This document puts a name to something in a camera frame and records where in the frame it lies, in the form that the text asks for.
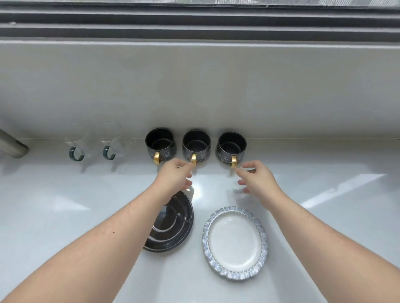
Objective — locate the person's left hand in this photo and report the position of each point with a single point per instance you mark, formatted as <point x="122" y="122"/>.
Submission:
<point x="172" y="179"/>

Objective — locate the person's right hand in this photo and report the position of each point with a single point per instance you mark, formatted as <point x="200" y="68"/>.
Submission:
<point x="262" y="182"/>

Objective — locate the person's left thumb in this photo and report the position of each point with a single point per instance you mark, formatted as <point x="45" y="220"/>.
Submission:
<point x="188" y="183"/>

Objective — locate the person's right thumb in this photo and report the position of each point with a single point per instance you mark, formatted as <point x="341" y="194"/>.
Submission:
<point x="243" y="182"/>

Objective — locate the person's right forearm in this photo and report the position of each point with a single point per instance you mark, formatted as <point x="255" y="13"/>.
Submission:
<point x="328" y="243"/>

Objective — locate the person's left forearm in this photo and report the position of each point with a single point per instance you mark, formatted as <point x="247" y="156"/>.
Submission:
<point x="93" y="249"/>

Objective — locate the black glossy plate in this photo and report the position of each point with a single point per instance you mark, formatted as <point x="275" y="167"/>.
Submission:
<point x="175" y="224"/>

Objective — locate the white plate with blue rim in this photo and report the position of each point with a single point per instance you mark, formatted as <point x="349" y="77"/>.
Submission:
<point x="234" y="242"/>

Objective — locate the dark grey window track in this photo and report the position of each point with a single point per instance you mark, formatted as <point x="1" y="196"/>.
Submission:
<point x="200" y="21"/>

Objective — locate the grey metal faucet spout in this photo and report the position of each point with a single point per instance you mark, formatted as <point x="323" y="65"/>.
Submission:
<point x="12" y="145"/>

